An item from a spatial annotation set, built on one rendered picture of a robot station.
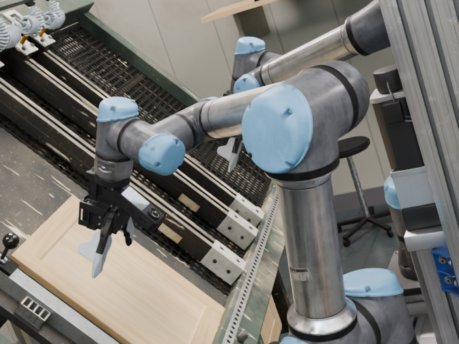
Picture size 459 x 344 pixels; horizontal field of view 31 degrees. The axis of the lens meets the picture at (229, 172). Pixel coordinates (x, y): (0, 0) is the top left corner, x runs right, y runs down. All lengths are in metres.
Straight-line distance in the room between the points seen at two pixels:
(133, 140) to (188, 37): 4.10
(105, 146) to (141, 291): 0.80
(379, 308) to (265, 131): 0.43
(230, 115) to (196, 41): 4.12
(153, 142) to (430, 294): 0.63
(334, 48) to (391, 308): 0.65
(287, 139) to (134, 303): 1.17
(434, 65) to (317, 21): 3.85
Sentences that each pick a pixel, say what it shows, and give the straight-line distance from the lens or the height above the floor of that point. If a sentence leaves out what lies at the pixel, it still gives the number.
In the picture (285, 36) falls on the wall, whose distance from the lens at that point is 5.38.
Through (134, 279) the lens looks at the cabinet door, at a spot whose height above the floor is 1.12.
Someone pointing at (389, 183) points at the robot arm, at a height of 1.26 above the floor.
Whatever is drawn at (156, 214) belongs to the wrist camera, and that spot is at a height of 1.44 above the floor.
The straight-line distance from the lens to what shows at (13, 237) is 1.92.
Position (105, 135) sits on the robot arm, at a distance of 1.58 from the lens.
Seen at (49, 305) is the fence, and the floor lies 1.24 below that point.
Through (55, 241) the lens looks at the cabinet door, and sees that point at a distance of 2.25.
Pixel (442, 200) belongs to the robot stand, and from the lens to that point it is 1.55.
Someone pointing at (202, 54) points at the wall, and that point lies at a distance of 5.60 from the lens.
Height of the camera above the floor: 1.88
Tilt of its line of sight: 15 degrees down
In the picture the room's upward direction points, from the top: 19 degrees counter-clockwise
